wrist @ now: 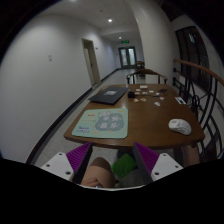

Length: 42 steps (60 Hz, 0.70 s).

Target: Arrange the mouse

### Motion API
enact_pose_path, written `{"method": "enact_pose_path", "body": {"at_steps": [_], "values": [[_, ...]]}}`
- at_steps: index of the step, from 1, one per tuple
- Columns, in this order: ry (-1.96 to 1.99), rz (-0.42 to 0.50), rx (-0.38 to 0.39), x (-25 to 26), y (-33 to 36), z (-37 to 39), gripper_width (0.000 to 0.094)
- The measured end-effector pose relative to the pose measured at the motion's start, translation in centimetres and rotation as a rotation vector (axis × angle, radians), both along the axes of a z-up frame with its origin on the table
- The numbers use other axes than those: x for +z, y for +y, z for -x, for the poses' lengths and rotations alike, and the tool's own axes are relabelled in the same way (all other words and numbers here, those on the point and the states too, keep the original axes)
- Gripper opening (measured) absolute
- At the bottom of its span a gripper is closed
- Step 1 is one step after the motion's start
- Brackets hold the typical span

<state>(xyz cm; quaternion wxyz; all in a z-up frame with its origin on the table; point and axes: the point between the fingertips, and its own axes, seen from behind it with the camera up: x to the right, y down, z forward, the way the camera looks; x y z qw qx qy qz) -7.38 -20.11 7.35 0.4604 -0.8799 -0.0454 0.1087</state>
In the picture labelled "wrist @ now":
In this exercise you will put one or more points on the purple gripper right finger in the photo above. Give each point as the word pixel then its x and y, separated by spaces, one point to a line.
pixel 153 166

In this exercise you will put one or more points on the black laptop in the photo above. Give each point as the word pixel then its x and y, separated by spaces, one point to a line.
pixel 110 95

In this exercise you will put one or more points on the white computer mouse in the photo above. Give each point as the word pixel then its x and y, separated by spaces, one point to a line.
pixel 180 126

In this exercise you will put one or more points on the green exit sign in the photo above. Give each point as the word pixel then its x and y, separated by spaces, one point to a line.
pixel 125 42

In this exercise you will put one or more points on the side doorway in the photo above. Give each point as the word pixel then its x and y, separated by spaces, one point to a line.
pixel 91 61

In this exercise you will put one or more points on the small black box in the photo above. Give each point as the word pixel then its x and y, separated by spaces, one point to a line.
pixel 131 95

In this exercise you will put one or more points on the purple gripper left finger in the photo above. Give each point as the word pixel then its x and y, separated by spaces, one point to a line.
pixel 70 166

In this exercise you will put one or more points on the green mouse pad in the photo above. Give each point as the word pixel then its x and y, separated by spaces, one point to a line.
pixel 103 123

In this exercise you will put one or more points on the white card on table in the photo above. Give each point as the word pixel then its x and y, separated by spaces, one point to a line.
pixel 180 100

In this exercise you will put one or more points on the white paper note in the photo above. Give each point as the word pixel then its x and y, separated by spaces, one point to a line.
pixel 143 87

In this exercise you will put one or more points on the double glass door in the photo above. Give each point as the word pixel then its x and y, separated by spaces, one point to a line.
pixel 127 57

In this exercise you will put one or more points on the wooden stair handrail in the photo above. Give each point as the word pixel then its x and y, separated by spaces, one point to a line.
pixel 208 71

